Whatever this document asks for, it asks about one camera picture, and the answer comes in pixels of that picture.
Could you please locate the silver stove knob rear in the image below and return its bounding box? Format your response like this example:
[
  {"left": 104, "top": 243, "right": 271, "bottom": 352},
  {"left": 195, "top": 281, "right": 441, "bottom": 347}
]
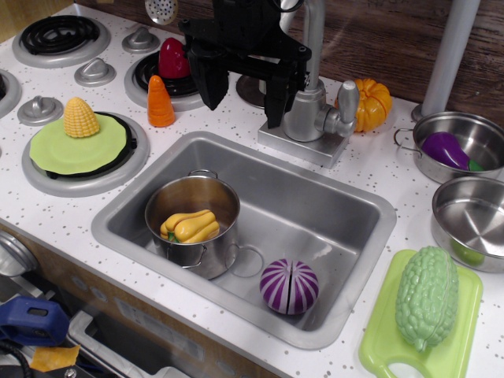
[{"left": 121, "top": 27, "right": 161, "bottom": 54}]

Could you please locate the grey vertical pole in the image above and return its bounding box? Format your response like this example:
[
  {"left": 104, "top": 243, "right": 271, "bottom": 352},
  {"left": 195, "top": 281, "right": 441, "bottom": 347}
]
[{"left": 411, "top": 0, "right": 480, "bottom": 121}]

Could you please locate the silver oven knob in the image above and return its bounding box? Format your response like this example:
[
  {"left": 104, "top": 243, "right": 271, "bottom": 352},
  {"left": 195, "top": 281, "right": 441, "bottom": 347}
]
[{"left": 0, "top": 231, "right": 39, "bottom": 277}]

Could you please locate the front stove burner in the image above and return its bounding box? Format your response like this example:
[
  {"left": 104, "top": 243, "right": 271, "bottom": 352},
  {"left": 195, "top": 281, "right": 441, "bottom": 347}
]
[{"left": 22, "top": 112, "right": 150, "bottom": 198}]

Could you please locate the light green cutting board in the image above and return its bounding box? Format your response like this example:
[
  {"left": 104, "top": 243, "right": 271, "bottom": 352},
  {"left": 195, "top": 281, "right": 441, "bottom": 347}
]
[{"left": 358, "top": 250, "right": 483, "bottom": 377}]

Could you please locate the silver toy faucet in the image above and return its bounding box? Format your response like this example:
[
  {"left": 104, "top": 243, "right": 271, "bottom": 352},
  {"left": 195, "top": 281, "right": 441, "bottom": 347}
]
[{"left": 258, "top": 1, "right": 360, "bottom": 168}]

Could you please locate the orange toy pumpkin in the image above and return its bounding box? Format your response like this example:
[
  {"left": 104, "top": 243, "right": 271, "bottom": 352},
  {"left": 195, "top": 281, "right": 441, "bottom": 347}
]
[{"left": 353, "top": 78, "right": 393, "bottom": 133}]

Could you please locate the silver stove knob middle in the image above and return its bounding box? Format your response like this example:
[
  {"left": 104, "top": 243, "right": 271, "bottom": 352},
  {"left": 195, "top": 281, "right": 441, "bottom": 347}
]
[{"left": 74, "top": 57, "right": 116, "bottom": 87}]

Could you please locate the red toy pepper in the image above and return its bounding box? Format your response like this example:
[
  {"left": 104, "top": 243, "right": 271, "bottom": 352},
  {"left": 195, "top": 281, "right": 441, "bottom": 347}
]
[{"left": 157, "top": 37, "right": 191, "bottom": 80}]

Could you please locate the purple striped toy onion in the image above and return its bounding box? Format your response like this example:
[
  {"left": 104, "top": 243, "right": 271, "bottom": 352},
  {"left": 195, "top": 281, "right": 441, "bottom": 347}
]
[{"left": 259, "top": 258, "right": 319, "bottom": 315}]

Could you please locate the stove burner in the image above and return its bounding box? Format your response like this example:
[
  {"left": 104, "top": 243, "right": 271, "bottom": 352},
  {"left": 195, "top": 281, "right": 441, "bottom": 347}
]
[
  {"left": 12, "top": 15, "right": 111, "bottom": 69},
  {"left": 22, "top": 112, "right": 150, "bottom": 198},
  {"left": 124, "top": 52, "right": 205, "bottom": 112},
  {"left": 1, "top": 69, "right": 22, "bottom": 117}
]

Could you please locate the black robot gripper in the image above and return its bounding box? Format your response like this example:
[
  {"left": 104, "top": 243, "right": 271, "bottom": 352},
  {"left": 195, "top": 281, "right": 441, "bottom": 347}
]
[{"left": 179, "top": 1, "right": 311, "bottom": 128}]

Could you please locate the orange toy carrot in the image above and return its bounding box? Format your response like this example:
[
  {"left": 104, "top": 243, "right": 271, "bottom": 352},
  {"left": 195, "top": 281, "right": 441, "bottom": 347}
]
[{"left": 147, "top": 75, "right": 176, "bottom": 128}]

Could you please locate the back left stove burner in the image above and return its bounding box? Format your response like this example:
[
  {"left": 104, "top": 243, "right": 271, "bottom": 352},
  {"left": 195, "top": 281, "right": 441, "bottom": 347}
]
[{"left": 12, "top": 15, "right": 111, "bottom": 69}]

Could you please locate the blue clamp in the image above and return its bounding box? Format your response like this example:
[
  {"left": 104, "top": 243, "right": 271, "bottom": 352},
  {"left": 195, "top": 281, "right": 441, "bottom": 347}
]
[{"left": 1, "top": 296, "right": 69, "bottom": 347}]

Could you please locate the far left stove burner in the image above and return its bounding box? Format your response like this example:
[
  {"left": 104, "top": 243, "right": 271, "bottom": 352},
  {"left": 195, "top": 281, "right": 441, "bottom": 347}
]
[{"left": 1, "top": 69, "right": 22, "bottom": 117}]

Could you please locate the silver stove knob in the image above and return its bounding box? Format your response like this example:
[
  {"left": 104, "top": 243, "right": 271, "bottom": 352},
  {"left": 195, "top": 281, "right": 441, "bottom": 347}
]
[
  {"left": 121, "top": 27, "right": 161, "bottom": 54},
  {"left": 74, "top": 57, "right": 116, "bottom": 87},
  {"left": 17, "top": 95, "right": 64, "bottom": 126}
]

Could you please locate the yellow toy bell pepper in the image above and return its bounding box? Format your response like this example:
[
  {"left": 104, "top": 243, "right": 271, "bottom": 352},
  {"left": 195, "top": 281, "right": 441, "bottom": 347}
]
[{"left": 160, "top": 209, "right": 220, "bottom": 243}]

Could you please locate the steel bowl front right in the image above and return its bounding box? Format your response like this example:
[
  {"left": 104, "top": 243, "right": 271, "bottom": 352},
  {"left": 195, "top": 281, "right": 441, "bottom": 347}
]
[{"left": 431, "top": 176, "right": 503, "bottom": 273}]

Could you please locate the grey sink basin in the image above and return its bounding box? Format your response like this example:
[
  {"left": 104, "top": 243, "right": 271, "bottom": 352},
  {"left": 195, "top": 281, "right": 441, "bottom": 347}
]
[{"left": 91, "top": 132, "right": 396, "bottom": 350}]

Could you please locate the back right stove burner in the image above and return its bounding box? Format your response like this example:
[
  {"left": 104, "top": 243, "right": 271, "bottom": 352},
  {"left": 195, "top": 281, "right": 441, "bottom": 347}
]
[{"left": 124, "top": 52, "right": 205, "bottom": 112}]

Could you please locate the light green plate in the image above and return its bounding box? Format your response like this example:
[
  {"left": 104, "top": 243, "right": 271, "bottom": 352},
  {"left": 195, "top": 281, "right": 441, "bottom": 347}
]
[{"left": 29, "top": 114, "right": 128, "bottom": 175}]

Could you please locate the steel pot in sink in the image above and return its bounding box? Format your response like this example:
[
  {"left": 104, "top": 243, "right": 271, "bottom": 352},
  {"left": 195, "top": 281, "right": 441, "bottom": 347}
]
[{"left": 145, "top": 169, "right": 240, "bottom": 280}]

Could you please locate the steel pot with eggplant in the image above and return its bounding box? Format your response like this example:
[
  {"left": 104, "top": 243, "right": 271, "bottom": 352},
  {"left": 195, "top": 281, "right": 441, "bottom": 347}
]
[{"left": 394, "top": 112, "right": 503, "bottom": 183}]

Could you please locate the purple toy eggplant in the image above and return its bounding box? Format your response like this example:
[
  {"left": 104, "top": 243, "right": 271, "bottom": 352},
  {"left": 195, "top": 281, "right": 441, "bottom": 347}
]
[{"left": 421, "top": 132, "right": 484, "bottom": 172}]

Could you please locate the yellow toy corn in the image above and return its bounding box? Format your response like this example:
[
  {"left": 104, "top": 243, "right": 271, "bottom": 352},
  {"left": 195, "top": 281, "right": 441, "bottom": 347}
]
[{"left": 63, "top": 97, "right": 101, "bottom": 139}]

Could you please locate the silver strainer spoon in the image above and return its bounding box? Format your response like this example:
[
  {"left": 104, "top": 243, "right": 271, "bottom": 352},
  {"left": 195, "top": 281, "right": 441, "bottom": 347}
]
[{"left": 144, "top": 0, "right": 179, "bottom": 26}]

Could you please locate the green toy bitter melon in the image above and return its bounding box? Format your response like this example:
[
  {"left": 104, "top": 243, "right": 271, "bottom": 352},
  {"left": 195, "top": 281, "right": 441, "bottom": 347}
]
[{"left": 395, "top": 246, "right": 459, "bottom": 353}]

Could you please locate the silver stove knob front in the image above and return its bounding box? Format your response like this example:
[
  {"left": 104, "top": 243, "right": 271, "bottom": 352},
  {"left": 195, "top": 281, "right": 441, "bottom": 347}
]
[{"left": 17, "top": 95, "right": 64, "bottom": 126}]

